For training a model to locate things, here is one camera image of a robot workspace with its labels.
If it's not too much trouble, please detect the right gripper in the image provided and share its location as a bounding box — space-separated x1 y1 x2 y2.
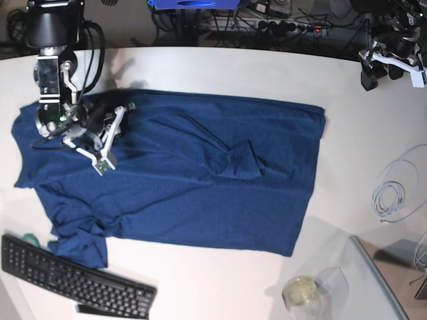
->
62 103 135 176

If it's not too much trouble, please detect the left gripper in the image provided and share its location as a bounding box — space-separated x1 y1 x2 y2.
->
357 33 427 89

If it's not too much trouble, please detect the blue long-sleeve t-shirt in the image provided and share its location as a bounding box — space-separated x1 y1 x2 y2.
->
11 90 326 268

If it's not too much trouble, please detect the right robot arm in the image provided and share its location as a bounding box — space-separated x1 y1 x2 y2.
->
26 1 135 175

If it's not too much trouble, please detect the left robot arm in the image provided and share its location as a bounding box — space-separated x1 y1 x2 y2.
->
350 1 426 91

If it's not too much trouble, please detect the green tape roll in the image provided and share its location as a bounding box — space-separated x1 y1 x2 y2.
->
21 233 40 248

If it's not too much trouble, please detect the black computer keyboard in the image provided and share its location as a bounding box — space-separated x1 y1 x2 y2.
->
1 234 157 319

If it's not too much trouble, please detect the blue box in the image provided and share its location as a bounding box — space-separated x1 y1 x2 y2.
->
147 0 240 10

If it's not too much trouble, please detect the white power strip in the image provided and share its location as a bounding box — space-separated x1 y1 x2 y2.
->
201 16 332 37

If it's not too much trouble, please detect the clear glass jar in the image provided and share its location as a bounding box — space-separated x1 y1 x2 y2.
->
282 267 349 319

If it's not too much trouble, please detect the coiled white cable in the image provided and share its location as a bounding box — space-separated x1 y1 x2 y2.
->
371 143 427 225

